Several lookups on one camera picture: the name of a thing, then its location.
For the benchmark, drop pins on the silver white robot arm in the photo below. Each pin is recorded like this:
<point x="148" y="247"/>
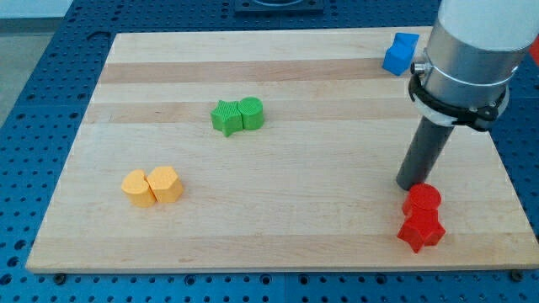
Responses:
<point x="474" y="49"/>

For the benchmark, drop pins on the wooden board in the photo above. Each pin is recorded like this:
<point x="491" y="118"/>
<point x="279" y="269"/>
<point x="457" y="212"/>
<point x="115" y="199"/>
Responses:
<point x="312" y="190"/>

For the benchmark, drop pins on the yellow hexagon block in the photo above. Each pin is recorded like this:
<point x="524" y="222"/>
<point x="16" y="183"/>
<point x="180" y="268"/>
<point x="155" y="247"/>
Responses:
<point x="165" y="184"/>

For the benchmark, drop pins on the green cylinder block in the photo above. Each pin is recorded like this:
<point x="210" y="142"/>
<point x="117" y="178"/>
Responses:
<point x="252" y="112"/>

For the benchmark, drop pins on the green star block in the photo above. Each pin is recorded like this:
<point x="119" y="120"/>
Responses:
<point x="226" y="117"/>

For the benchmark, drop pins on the red cylinder block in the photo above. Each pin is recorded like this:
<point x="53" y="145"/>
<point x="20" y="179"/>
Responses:
<point x="423" y="196"/>

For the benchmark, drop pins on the blue block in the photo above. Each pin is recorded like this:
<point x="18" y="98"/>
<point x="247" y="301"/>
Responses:
<point x="400" y="54"/>

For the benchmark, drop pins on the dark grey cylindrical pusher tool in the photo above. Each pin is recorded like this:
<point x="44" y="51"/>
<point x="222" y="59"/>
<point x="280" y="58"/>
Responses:
<point x="426" y="146"/>

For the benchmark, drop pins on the red star block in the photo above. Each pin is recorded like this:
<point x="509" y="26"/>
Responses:
<point x="421" y="228"/>

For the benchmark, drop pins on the red object at right edge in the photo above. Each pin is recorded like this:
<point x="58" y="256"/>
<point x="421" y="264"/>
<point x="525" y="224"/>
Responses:
<point x="534" y="51"/>

